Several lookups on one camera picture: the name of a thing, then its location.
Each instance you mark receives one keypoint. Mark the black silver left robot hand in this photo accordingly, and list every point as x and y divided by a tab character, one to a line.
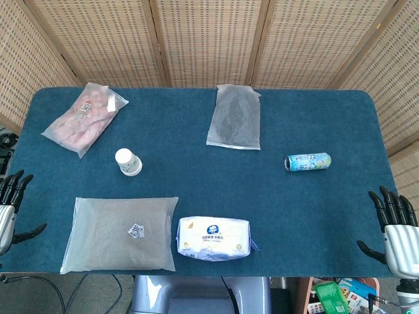
6	225

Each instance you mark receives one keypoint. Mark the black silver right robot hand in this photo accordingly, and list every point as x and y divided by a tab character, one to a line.
401	248

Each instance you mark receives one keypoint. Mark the white printed paper cup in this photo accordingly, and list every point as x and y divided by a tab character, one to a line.
128	162

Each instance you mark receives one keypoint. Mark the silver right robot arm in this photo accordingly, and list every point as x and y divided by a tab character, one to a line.
409	296

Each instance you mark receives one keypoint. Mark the blue printed box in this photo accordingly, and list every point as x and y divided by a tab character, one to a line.
358	289

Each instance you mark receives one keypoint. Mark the green snack package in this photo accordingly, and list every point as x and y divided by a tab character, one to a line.
330	297

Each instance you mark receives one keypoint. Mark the pink storage crate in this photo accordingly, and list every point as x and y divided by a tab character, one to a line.
302	297

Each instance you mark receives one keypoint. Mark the large grey frosted bag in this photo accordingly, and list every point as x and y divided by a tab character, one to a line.
118	237

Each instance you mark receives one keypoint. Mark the light blue drink can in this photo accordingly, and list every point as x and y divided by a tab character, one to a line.
309	162

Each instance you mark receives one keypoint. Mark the pink item in clear bag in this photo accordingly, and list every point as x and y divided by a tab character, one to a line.
83	119

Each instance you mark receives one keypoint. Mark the white blue tissue pack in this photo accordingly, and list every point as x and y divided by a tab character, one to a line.
214	238

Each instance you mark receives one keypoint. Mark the blue table mat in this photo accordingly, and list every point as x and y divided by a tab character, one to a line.
203	183

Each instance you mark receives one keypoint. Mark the grey robot torso base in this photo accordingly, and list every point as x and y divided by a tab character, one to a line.
196	296

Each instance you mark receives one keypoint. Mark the dark item in frosted bag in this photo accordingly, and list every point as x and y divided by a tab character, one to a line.
234	117

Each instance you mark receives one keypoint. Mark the woven bamboo folding screen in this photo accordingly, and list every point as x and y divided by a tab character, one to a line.
209	39

